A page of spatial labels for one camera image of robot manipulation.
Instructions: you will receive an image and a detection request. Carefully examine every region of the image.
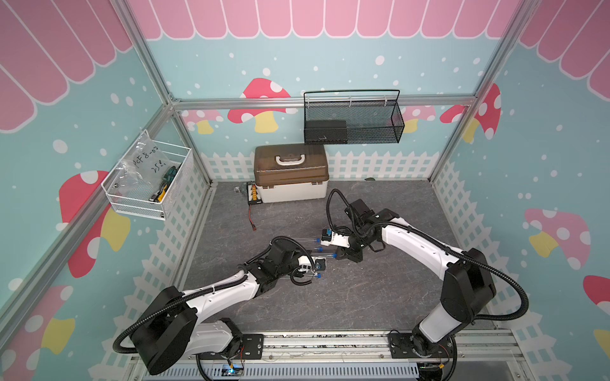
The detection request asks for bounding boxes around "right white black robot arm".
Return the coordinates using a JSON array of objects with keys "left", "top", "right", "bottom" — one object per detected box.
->
[{"left": 322, "top": 199, "right": 530, "bottom": 358}]

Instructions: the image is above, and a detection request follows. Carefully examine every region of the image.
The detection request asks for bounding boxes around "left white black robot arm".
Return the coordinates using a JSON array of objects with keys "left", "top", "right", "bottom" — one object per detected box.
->
[{"left": 112, "top": 236, "right": 317, "bottom": 376}]

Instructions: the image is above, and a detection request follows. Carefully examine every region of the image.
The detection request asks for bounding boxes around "black yellow battery charger board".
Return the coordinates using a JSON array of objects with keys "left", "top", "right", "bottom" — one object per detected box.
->
[{"left": 246, "top": 182, "right": 263, "bottom": 206}]

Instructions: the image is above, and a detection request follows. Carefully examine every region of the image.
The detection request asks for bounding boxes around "brown lid storage toolbox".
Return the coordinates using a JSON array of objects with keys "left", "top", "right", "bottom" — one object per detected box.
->
[{"left": 254, "top": 144, "right": 330, "bottom": 203}]

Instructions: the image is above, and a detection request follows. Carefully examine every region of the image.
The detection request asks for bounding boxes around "black box in mesh basket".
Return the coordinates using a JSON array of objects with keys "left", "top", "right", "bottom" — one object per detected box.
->
[{"left": 303, "top": 120, "right": 348, "bottom": 144}]

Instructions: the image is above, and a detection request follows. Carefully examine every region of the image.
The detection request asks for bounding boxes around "green yellow tool in basket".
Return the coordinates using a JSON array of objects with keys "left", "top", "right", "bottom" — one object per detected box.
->
[{"left": 149, "top": 166, "right": 180, "bottom": 203}]

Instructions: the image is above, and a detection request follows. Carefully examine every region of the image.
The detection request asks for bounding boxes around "clear plastic labelled bag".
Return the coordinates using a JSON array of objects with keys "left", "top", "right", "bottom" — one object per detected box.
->
[{"left": 114, "top": 133, "right": 173, "bottom": 195}]

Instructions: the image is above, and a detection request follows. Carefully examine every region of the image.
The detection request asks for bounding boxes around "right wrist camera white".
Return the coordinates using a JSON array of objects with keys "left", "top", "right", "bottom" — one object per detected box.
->
[{"left": 320, "top": 229, "right": 349, "bottom": 248}]

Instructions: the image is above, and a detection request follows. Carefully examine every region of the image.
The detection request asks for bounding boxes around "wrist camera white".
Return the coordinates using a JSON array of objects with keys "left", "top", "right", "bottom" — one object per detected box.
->
[
  {"left": 295, "top": 256, "right": 327, "bottom": 278},
  {"left": 320, "top": 229, "right": 349, "bottom": 248}
]

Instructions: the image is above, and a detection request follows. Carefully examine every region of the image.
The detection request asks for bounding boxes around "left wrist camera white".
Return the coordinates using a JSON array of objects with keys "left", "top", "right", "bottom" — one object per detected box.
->
[{"left": 295, "top": 256, "right": 327, "bottom": 278}]

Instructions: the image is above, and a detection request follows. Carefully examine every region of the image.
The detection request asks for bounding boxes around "black mesh wall basket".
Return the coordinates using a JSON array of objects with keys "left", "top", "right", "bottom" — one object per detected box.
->
[{"left": 303, "top": 89, "right": 405, "bottom": 144}]

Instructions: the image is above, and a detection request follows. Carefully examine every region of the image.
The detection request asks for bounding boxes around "white wire wall basket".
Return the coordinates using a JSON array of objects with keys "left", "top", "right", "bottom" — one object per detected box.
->
[{"left": 102, "top": 134, "right": 193, "bottom": 221}]

